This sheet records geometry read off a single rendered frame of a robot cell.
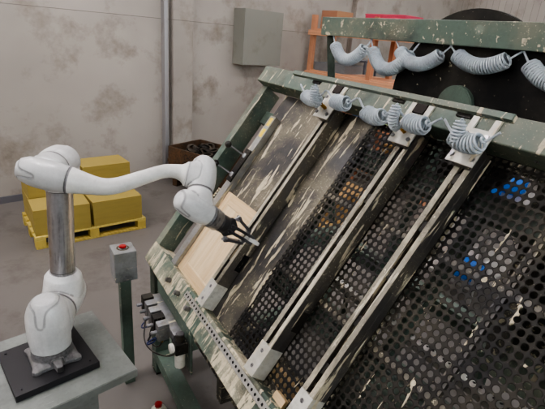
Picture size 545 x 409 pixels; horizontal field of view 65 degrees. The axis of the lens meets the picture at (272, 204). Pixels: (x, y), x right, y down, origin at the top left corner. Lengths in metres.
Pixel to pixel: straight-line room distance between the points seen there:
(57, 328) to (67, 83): 4.18
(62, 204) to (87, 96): 4.02
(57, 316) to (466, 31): 2.01
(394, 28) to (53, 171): 1.66
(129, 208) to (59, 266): 2.79
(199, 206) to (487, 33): 1.32
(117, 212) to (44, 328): 2.93
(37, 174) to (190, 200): 0.53
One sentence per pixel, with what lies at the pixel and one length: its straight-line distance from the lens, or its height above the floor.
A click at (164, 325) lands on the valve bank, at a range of 2.17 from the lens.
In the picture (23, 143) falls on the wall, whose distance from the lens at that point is 5.76.
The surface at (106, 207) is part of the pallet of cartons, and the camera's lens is 4.68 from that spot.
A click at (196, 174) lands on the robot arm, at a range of 1.72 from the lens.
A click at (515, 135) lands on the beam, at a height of 1.86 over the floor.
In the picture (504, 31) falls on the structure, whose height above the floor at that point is 2.16.
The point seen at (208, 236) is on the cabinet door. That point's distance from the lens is 2.27.
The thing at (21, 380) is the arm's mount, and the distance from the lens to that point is 2.02.
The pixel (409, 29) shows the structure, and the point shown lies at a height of 2.15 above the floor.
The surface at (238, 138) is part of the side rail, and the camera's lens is 2.52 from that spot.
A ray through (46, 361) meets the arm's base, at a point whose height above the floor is 0.81.
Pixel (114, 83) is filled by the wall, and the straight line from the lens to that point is 5.97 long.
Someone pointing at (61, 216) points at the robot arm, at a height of 1.33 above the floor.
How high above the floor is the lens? 2.08
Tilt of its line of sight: 22 degrees down
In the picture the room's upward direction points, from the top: 5 degrees clockwise
